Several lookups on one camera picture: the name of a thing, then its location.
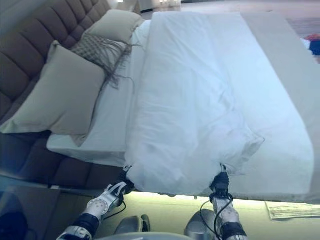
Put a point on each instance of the dark blue garment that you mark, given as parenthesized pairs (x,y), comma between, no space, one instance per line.
(316,48)

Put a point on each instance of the beige pillow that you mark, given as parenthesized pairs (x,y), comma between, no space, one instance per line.
(117,25)
(62,100)

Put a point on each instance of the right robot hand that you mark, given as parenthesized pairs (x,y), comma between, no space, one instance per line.
(220,183)

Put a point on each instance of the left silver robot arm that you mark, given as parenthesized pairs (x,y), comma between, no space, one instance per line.
(97,207)

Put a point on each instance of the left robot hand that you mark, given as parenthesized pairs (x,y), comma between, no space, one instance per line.
(127,186)

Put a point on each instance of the patterned fringed cushion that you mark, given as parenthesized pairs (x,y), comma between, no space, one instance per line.
(95,50)

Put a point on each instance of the black round nightstand object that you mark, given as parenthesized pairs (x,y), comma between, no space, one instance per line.
(13,220)

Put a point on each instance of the brown upholstered bed frame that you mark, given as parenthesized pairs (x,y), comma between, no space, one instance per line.
(70,172)

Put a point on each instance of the grey textured rug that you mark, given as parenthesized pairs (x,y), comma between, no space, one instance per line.
(292,210)

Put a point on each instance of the silver robot leg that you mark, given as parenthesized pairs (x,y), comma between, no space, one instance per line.
(200,225)
(132,225)

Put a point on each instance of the wooden nightstand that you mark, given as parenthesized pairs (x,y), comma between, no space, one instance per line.
(42,212)
(160,5)

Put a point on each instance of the right silver robot leg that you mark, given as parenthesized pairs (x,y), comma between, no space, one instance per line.
(200,225)

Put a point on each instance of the white duvet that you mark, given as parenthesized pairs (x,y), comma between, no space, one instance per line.
(187,100)

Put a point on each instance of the brown tufted headboard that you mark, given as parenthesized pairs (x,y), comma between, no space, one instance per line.
(32,45)

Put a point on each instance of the beige bed runner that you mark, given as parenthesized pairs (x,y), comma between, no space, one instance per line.
(287,112)

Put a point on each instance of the red garment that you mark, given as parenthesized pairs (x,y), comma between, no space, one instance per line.
(313,38)

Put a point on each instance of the left silver robot leg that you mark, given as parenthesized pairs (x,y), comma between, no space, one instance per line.
(132,225)

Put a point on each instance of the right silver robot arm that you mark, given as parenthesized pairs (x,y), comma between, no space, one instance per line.
(230,217)

